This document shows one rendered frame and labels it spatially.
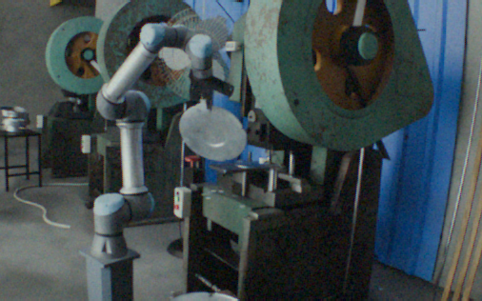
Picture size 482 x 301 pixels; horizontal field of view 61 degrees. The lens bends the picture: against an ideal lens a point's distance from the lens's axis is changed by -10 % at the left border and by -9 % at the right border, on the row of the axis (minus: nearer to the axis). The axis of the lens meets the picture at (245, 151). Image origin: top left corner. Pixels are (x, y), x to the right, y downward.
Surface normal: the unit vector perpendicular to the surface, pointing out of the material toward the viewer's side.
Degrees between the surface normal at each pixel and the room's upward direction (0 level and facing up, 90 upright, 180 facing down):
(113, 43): 90
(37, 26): 90
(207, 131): 122
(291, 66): 90
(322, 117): 90
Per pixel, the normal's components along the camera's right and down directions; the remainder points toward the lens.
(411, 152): -0.80, 0.04
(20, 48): 0.59, 0.17
